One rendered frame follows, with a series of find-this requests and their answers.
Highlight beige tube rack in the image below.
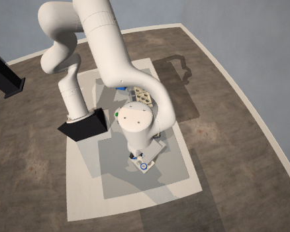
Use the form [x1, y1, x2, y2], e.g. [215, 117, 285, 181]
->
[131, 156, 155, 174]

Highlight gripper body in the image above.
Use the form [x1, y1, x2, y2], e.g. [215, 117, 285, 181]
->
[127, 143, 142, 157]

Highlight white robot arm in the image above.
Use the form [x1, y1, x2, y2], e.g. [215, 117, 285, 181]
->
[38, 0, 176, 165]

